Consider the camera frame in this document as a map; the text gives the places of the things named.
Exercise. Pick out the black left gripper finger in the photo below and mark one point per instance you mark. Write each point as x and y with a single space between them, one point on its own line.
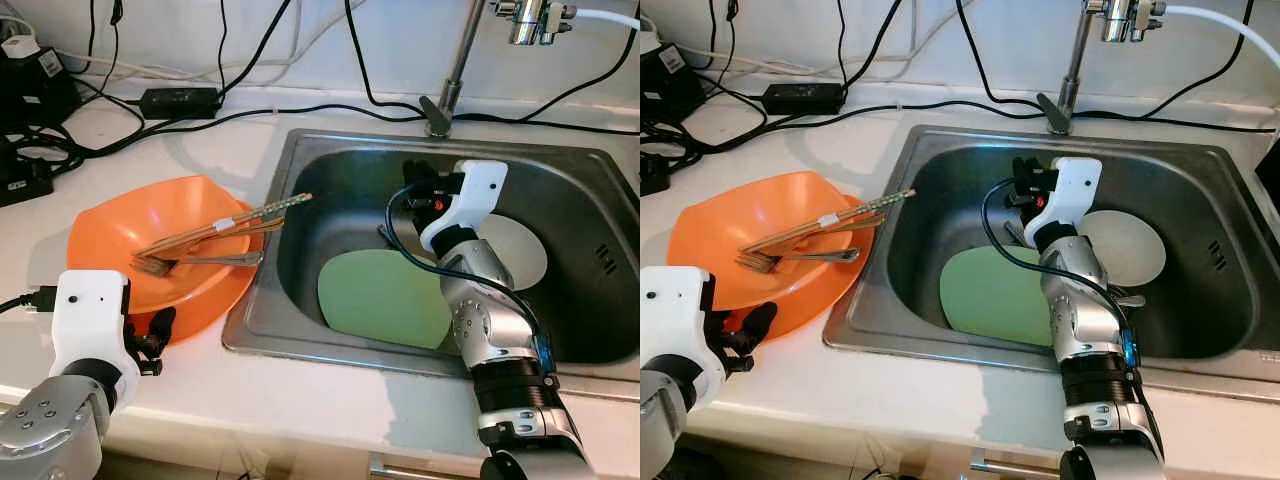
163 325
760 322

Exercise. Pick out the orange plastic bowl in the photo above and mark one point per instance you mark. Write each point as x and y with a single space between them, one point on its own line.
710 230
110 235

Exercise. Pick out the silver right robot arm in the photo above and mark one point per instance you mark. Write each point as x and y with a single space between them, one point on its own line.
490 320
1085 320

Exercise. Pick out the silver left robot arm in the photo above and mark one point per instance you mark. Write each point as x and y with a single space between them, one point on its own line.
665 430
40 430

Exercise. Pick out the white kitchen base cabinet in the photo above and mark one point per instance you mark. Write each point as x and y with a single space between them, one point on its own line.
300 472
900 470

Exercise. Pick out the white plate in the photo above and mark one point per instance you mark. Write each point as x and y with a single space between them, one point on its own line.
520 250
1130 250

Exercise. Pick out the chrome faucet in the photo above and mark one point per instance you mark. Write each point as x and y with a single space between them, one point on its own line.
455 70
1075 60

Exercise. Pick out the stainless steel sink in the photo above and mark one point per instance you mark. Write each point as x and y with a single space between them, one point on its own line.
560 200
1170 190

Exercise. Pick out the black power strip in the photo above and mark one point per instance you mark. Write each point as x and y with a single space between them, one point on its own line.
652 175
20 185

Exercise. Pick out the black power adapter brick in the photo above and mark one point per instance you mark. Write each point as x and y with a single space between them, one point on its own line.
803 97
180 102

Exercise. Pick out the black charger box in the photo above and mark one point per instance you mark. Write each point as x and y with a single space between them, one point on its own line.
35 90
665 85

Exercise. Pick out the white plug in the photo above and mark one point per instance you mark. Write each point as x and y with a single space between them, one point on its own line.
18 45

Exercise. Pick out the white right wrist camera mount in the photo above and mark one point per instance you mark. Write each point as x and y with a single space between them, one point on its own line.
1072 195
475 200

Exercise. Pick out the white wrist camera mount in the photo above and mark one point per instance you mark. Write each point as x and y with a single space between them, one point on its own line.
680 320
475 200
90 320
1072 195

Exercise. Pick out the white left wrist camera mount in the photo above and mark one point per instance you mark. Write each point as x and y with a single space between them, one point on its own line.
680 320
90 320

